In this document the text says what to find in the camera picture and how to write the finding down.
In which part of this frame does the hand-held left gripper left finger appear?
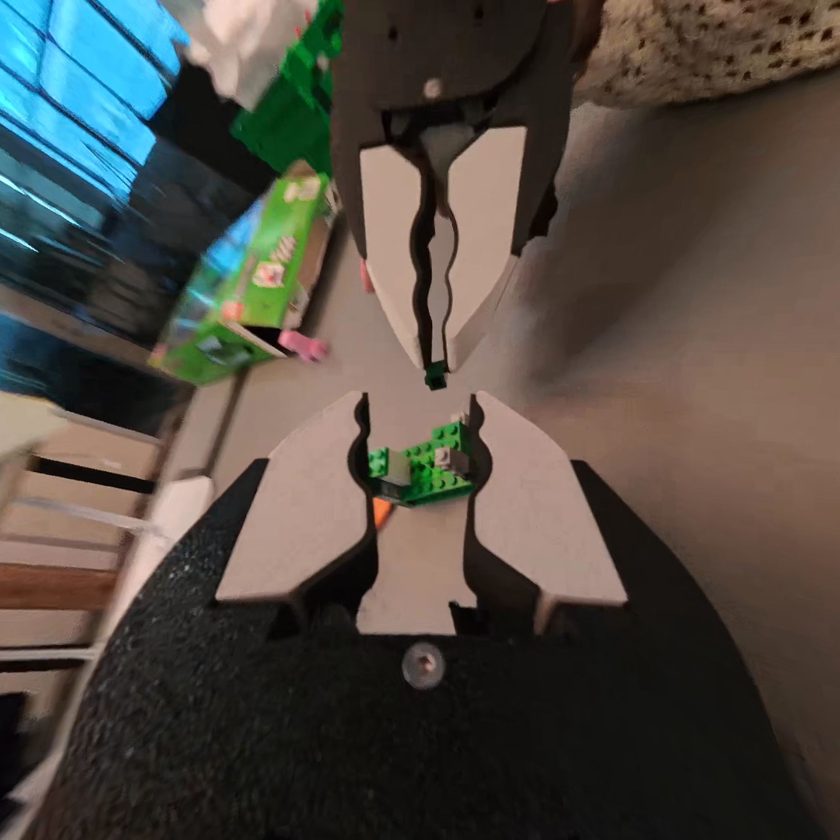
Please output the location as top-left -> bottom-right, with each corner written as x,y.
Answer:
215,392 -> 382,634

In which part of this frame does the green lego set box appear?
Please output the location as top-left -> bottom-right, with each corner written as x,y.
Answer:
150,161 -> 339,387

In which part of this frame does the cream crocheted blanket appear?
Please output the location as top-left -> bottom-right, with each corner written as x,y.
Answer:
577,0 -> 840,110

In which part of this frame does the large green lego build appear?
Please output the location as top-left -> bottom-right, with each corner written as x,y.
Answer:
230,0 -> 347,179

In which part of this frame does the wooden slatted furniture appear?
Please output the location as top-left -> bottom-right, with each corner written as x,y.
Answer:
0,394 -> 217,673

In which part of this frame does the window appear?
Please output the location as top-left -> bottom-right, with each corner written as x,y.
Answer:
0,0 -> 193,290

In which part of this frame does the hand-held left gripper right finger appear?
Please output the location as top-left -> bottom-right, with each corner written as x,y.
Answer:
462,392 -> 629,635

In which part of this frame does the green and grey lego assembly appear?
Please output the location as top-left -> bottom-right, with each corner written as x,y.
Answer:
366,413 -> 475,508

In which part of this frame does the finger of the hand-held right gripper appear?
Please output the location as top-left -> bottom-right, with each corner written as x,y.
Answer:
360,142 -> 435,373
441,125 -> 529,373

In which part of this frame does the white crumpled plastic bag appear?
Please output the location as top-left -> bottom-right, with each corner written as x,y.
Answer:
185,0 -> 329,112

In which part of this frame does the pink lego pig figure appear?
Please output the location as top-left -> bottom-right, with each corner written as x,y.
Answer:
279,329 -> 330,364

